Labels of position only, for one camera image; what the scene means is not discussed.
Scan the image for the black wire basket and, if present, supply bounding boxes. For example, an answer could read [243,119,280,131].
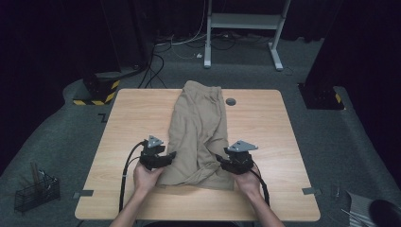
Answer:
[13,169,61,214]

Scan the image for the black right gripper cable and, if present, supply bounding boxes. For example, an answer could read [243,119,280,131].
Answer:
[250,168,271,208]

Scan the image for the khaki shorts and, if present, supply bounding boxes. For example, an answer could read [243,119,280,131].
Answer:
[156,79,236,192]

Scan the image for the grey tape strip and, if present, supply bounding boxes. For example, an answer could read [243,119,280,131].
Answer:
[301,186,323,196]
[73,189,95,200]

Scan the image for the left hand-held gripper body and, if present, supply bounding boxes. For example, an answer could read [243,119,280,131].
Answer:
[139,134,167,168]

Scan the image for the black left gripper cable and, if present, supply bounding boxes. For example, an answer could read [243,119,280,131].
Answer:
[118,140,148,213]

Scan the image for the black round object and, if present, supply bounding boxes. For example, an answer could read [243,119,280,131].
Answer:
[368,199,401,227]

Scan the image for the person's right hand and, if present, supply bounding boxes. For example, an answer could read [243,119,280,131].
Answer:
[232,166,263,199]

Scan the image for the white metal stand frame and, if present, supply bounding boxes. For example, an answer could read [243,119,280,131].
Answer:
[202,0,292,72]

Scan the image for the white floor cable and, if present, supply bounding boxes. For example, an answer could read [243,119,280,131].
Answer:
[154,0,210,61]

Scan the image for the wooden sticks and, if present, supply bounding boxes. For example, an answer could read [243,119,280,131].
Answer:
[29,162,41,187]

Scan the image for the person's left hand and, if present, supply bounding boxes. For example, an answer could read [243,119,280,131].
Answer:
[132,162,166,195]

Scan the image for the black stand base yellow mark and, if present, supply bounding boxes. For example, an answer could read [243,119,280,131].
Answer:
[297,82,345,111]

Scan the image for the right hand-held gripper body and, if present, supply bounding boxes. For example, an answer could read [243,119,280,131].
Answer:
[224,139,259,175]

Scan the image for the grey striped sheet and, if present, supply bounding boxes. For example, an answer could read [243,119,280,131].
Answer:
[340,189,381,227]

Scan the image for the black floor cables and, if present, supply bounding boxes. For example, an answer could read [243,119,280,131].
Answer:
[137,32,272,90]

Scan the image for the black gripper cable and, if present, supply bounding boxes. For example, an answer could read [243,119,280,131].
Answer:
[118,140,148,213]
[250,168,271,208]

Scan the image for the black yellow striped stand base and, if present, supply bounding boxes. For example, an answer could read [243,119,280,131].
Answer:
[73,73,122,107]

